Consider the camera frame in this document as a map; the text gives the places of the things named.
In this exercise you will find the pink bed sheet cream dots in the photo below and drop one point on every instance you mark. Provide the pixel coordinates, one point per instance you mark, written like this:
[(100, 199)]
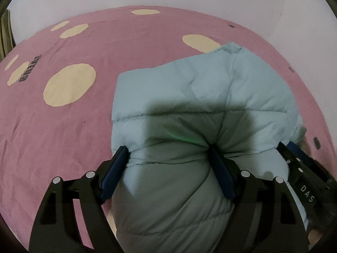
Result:
[(79, 137)]

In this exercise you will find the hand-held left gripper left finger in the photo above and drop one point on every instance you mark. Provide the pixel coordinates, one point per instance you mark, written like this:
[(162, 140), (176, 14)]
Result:
[(113, 168)]

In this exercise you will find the light blue puffer jacket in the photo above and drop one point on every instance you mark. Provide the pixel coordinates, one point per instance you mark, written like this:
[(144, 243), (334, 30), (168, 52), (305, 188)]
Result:
[(184, 97)]

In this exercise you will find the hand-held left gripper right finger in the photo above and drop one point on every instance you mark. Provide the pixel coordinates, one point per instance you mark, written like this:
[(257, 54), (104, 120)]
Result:
[(222, 174)]

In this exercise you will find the striped olive curtain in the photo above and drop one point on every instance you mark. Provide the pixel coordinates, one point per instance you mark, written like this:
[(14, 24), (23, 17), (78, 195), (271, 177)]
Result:
[(5, 34)]

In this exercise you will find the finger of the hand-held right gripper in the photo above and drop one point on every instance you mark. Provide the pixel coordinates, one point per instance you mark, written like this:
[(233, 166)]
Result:
[(295, 149)]

